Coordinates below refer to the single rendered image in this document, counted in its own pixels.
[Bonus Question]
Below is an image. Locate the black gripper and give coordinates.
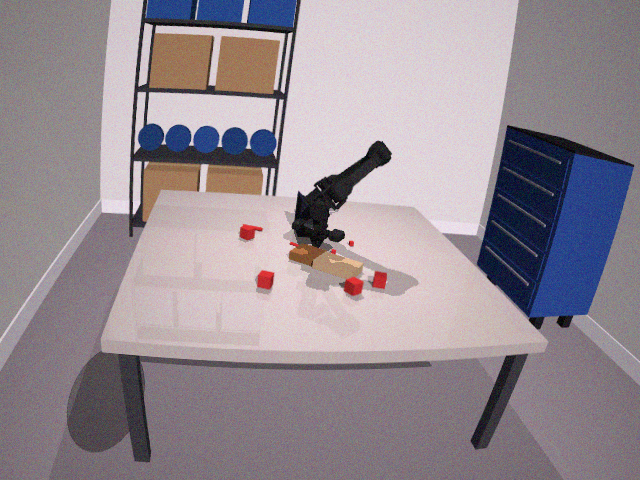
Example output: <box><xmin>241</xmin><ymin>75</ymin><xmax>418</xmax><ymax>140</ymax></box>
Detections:
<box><xmin>292</xmin><ymin>213</ymin><xmax>345</xmax><ymax>248</ymax></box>

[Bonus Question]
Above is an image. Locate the red square block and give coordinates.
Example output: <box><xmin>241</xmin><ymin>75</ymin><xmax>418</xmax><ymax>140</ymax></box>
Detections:
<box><xmin>372</xmin><ymin>272</ymin><xmax>387</xmax><ymax>289</ymax></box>
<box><xmin>257</xmin><ymin>270</ymin><xmax>274</xmax><ymax>289</ymax></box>
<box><xmin>344</xmin><ymin>277</ymin><xmax>364</xmax><ymax>296</ymax></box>
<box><xmin>240</xmin><ymin>225</ymin><xmax>256</xmax><ymax>240</ymax></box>

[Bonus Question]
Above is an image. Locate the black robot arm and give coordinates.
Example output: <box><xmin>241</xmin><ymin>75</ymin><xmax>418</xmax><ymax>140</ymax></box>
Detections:
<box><xmin>303</xmin><ymin>140</ymin><xmax>392</xmax><ymax>236</ymax></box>

